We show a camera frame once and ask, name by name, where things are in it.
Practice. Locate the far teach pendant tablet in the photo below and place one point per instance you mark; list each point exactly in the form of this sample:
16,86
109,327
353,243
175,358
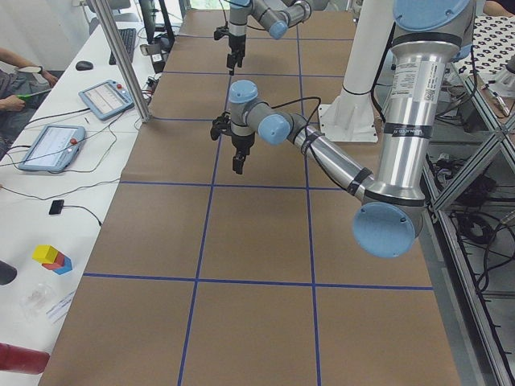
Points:
107,99

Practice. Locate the teach pendant tablet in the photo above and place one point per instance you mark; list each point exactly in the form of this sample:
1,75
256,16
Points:
54,149
107,99

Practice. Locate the black keyboard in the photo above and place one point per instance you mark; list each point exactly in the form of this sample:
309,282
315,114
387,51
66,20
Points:
128,37

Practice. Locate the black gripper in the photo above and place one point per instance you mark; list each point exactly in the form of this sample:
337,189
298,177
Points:
236,43
242,142

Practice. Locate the near teach pendant tablet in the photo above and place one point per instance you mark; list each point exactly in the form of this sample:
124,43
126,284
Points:
54,149

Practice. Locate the blue wooden block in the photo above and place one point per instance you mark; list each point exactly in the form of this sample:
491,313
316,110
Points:
67,267

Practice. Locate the aluminium frame post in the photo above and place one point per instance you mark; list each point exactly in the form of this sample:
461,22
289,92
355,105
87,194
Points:
114,40

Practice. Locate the small black box device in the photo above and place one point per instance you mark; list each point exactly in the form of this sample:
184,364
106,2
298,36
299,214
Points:
56,207

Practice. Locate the black computer mouse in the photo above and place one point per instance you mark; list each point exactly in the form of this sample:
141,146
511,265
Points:
84,65

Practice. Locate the red cylinder bottle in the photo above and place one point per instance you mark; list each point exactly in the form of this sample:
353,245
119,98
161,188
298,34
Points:
23,360

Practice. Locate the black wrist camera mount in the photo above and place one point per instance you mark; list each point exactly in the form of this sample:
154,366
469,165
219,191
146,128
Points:
221,32
221,126

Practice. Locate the yellow wooden block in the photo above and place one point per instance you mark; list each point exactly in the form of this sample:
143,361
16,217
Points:
45,254

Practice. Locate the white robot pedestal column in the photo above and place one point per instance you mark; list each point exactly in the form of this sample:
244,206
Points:
350,117

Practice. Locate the clear plastic bag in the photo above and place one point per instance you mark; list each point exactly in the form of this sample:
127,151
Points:
37,300

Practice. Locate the seated person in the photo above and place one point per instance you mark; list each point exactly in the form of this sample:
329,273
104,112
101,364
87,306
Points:
21,96

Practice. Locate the red wooden block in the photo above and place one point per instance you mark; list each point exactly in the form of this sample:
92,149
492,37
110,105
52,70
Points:
57,263

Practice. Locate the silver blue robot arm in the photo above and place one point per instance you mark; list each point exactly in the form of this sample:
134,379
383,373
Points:
275,17
385,175

